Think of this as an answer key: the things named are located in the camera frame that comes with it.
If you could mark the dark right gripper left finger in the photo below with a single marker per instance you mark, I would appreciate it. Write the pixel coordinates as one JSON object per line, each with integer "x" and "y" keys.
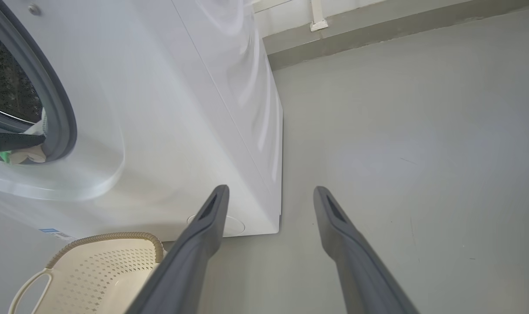
{"x": 190, "y": 261}

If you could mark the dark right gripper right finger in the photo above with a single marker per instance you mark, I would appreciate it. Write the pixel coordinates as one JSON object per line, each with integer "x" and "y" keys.
{"x": 360, "y": 270}

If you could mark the cream perforated laundry basket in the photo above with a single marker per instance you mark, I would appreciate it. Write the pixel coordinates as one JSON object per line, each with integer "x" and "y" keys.
{"x": 99, "y": 279}

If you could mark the white front-load washing machine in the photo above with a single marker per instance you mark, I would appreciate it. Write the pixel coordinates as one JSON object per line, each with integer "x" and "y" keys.
{"x": 181, "y": 109}

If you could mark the round white washer filter cover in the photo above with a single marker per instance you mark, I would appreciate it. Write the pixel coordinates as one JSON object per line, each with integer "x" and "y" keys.
{"x": 234, "y": 226}

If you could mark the blue white energy label sticker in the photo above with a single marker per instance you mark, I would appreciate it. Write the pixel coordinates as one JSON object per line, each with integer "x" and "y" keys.
{"x": 57, "y": 234}

